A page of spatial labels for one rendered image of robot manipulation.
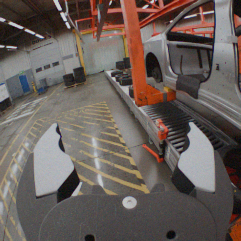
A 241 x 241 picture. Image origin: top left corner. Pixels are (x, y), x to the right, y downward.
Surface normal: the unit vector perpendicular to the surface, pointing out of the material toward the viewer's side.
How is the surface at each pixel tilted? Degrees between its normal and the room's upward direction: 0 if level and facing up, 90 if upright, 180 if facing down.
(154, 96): 90
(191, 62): 87
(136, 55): 90
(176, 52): 87
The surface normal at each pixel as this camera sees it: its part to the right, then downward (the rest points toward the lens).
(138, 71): 0.18, 0.47
